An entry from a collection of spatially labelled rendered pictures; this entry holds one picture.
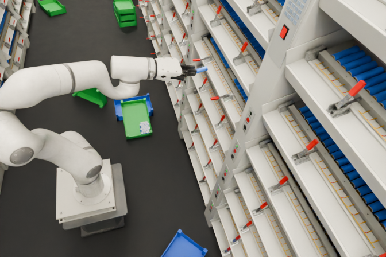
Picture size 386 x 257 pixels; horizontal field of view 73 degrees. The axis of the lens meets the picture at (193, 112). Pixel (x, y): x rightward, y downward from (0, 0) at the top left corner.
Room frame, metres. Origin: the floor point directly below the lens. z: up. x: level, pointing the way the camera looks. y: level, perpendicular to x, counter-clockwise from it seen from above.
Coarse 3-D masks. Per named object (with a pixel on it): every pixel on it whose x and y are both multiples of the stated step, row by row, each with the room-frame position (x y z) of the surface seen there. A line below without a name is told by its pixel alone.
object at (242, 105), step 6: (204, 48) 1.15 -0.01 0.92; (210, 48) 1.13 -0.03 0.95; (216, 54) 1.08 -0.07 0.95; (216, 60) 1.04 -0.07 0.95; (222, 66) 0.99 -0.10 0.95; (222, 72) 0.95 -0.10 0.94; (222, 78) 0.93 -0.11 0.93; (228, 78) 0.91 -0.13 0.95; (228, 84) 0.89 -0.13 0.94; (234, 90) 0.84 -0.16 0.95; (234, 96) 0.82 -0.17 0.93; (240, 102) 0.78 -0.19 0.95
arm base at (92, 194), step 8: (104, 176) 0.63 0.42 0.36; (88, 184) 0.50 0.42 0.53; (96, 184) 0.53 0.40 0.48; (104, 184) 0.59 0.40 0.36; (80, 192) 0.52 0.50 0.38; (88, 192) 0.50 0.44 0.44; (96, 192) 0.52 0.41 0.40; (104, 192) 0.55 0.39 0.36; (80, 200) 0.49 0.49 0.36; (88, 200) 0.49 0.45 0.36; (96, 200) 0.50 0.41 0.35
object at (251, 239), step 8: (224, 192) 0.57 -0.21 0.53; (232, 192) 0.59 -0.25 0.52; (240, 192) 0.59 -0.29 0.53; (232, 200) 0.55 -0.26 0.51; (240, 200) 0.55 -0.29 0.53; (232, 208) 0.51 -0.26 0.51; (240, 208) 0.51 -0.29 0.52; (240, 216) 0.48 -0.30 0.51; (248, 216) 0.48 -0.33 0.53; (240, 224) 0.44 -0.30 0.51; (248, 224) 0.42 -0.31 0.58; (240, 232) 0.41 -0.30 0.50; (248, 232) 0.41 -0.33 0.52; (256, 232) 0.41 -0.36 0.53; (248, 240) 0.38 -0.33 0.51; (256, 240) 0.38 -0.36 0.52; (248, 248) 0.35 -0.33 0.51; (256, 248) 0.35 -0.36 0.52; (264, 248) 0.35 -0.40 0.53; (256, 256) 0.32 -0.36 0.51; (264, 256) 0.32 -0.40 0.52
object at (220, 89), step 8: (200, 32) 1.23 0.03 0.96; (208, 32) 1.25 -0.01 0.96; (192, 40) 1.22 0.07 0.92; (200, 40) 1.23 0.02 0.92; (200, 48) 1.17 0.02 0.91; (200, 56) 1.10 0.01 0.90; (208, 64) 1.04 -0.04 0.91; (208, 72) 0.99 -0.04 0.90; (216, 72) 0.98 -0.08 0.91; (232, 72) 0.97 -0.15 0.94; (216, 80) 0.93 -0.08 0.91; (232, 80) 0.92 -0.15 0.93; (216, 88) 0.88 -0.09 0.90; (224, 88) 0.88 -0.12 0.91; (240, 96) 0.83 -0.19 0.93; (224, 104) 0.79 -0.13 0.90; (232, 104) 0.79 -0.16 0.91; (232, 112) 0.75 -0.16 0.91; (240, 112) 0.74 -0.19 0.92; (232, 120) 0.71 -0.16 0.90
